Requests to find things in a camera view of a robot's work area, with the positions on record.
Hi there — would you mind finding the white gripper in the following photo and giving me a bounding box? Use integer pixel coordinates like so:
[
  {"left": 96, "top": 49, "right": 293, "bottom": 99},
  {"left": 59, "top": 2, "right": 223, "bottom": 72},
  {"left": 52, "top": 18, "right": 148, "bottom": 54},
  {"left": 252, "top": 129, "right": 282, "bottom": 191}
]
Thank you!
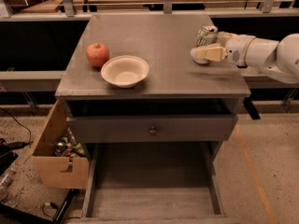
[{"left": 191, "top": 32, "right": 255, "bottom": 67}]

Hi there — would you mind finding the green white 7up can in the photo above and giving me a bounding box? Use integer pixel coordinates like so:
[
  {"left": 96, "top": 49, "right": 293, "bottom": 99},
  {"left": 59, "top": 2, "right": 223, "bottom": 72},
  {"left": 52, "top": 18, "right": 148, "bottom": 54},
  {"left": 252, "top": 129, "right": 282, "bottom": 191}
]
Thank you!
[{"left": 191, "top": 25, "right": 218, "bottom": 64}]

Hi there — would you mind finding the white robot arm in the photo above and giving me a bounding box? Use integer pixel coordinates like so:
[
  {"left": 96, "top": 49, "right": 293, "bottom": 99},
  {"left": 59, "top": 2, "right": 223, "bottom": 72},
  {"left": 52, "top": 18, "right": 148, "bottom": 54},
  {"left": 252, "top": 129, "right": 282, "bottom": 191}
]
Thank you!
[{"left": 191, "top": 32, "right": 299, "bottom": 84}]

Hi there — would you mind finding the grey closed upper drawer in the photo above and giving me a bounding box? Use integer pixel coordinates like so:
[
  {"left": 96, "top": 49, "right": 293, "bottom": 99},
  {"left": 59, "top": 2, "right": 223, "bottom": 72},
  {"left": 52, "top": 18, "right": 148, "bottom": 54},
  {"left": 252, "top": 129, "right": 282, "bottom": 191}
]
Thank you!
[{"left": 67, "top": 115, "right": 238, "bottom": 143}]

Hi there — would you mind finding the grey wooden drawer cabinet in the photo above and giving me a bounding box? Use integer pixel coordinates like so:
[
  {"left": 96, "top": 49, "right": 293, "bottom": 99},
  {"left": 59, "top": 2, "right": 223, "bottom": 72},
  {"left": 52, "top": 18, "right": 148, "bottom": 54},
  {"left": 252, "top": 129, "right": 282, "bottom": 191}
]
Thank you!
[{"left": 55, "top": 13, "right": 251, "bottom": 224}]

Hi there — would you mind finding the round metal drawer knob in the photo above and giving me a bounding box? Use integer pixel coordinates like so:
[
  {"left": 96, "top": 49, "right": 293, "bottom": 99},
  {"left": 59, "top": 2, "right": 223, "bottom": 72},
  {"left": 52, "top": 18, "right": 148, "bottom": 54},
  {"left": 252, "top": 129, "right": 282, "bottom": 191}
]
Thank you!
[{"left": 149, "top": 127, "right": 157, "bottom": 135}]

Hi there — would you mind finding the grey open middle drawer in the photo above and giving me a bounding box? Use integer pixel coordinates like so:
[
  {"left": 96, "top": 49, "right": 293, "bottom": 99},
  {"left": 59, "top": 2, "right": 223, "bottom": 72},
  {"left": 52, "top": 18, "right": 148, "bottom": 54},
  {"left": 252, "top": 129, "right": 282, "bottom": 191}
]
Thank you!
[{"left": 65, "top": 142, "right": 239, "bottom": 224}]

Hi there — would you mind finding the white paper bowl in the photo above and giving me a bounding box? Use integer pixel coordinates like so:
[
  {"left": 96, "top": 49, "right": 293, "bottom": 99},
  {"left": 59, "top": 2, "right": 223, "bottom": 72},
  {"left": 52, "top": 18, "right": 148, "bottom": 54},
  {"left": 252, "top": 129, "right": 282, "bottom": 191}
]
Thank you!
[{"left": 101, "top": 55, "right": 150, "bottom": 88}]

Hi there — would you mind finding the red apple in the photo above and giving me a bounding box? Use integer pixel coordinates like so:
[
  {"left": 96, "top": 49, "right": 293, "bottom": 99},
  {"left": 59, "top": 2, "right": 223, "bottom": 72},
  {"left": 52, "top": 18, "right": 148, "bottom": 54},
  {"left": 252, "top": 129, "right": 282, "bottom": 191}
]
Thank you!
[{"left": 86, "top": 43, "right": 109, "bottom": 67}]

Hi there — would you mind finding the cardboard box with cans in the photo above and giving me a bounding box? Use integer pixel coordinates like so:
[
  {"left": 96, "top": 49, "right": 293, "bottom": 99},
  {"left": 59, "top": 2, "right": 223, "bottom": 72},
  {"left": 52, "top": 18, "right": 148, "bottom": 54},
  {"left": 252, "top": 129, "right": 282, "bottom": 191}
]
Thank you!
[{"left": 31, "top": 101, "right": 89, "bottom": 189}]

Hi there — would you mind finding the clear plastic bottle on floor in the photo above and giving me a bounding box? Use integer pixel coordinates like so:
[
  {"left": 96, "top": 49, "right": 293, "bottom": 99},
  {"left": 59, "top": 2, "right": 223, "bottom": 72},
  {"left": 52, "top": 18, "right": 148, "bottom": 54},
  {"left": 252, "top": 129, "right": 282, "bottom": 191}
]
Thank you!
[{"left": 0, "top": 168, "right": 16, "bottom": 191}]

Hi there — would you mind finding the black tray on floor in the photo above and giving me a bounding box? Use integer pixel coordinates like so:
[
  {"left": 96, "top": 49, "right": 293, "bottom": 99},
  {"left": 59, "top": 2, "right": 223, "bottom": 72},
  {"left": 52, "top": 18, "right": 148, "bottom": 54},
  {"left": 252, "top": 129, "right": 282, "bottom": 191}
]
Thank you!
[{"left": 0, "top": 189, "right": 78, "bottom": 224}]

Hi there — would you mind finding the metal shelf rail frame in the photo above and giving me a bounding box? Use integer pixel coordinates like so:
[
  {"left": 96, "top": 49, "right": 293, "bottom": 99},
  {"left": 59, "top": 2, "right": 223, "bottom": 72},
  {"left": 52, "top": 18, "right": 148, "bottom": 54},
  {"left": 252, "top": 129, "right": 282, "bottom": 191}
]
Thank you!
[{"left": 0, "top": 0, "right": 299, "bottom": 21}]

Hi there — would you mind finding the black cable on floor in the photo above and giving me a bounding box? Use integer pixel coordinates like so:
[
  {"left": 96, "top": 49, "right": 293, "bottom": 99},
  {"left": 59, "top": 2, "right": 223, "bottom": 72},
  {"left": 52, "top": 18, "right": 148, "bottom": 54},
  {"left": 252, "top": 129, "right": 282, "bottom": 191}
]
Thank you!
[{"left": 0, "top": 106, "right": 33, "bottom": 147}]

